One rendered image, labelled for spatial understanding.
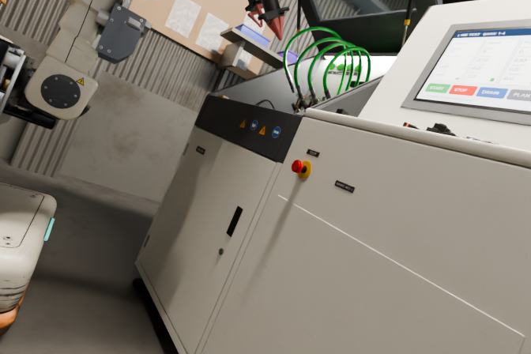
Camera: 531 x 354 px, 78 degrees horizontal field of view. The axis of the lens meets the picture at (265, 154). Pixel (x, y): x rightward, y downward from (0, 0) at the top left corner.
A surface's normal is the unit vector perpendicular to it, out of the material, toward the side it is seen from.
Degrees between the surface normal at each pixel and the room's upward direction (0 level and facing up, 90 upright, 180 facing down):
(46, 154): 90
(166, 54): 90
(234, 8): 90
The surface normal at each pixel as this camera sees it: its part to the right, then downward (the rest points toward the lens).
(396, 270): -0.72, -0.31
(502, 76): -0.61, -0.52
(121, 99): 0.44, 0.19
